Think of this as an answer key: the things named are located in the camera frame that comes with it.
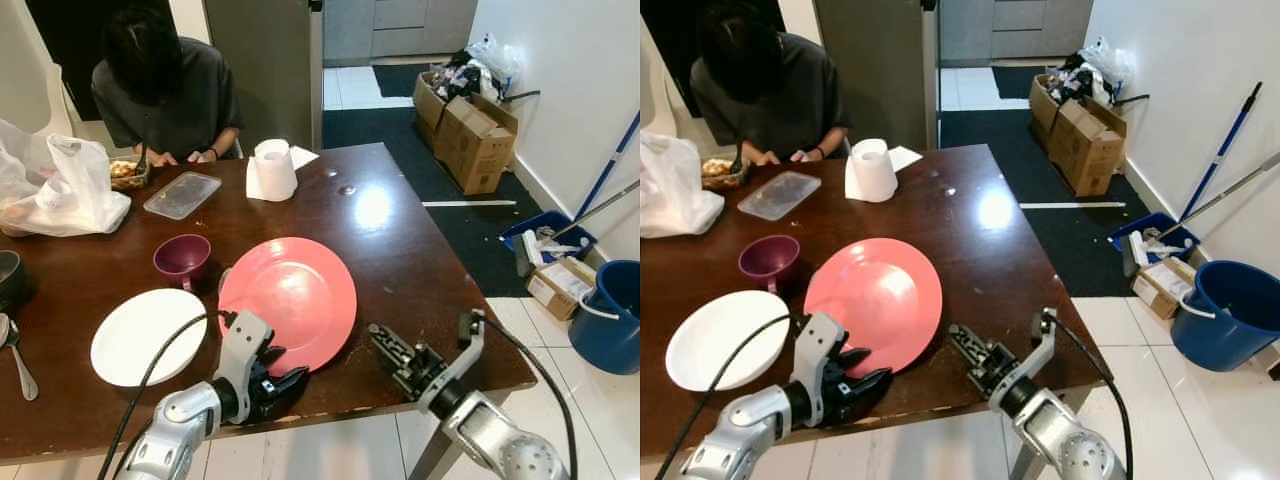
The white chair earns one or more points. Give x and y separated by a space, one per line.
30 70
660 100

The grey cabinet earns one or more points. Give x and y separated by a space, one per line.
1015 28
400 28

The white plate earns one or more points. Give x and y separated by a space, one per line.
720 340
140 335

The dark eating utensil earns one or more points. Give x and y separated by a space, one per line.
144 145
738 147

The black bowl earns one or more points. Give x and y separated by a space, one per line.
12 282

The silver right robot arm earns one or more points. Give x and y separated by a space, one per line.
1065 440
495 440

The open cardboard box with clutter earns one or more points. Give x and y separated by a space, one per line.
1045 98
430 100

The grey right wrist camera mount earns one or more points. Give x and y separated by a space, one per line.
470 350
1042 350

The white plastic bag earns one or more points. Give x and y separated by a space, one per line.
60 190
675 190

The crumpled clear plastic bag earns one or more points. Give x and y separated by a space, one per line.
1108 62
497 60

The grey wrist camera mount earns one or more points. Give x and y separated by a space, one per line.
238 345
470 350
815 345
1042 350

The person in grey shirt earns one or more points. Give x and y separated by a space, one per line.
170 90
770 90

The purple cup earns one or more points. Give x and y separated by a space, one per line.
768 263
182 262

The dark floor rug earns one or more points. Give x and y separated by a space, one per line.
400 150
1000 150

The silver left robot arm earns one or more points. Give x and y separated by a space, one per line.
745 425
175 425

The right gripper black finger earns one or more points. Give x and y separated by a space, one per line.
982 345
966 351
402 344
386 350

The food container with meal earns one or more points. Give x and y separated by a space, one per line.
722 173
127 173

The metal spoon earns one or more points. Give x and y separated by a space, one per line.
20 365

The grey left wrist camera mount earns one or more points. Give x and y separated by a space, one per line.
815 345
238 345

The white paper sheet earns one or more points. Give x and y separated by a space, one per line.
305 157
906 158

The blue plastic basket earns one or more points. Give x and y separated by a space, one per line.
520 232
1135 232

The clear plastic container lid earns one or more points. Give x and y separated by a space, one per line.
182 195
780 195

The white tissue roll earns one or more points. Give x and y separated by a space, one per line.
272 172
872 172

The grey door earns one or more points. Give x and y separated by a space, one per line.
872 70
262 70

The blue plastic bucket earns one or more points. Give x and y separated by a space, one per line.
612 320
1230 315

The small labelled cardboard box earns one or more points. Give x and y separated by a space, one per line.
1165 288
560 290

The small dark door mat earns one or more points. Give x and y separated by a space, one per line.
1012 82
400 80

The large pink plate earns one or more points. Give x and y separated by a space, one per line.
885 300
295 295

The closed brown cardboard box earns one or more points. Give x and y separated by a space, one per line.
1085 145
475 145

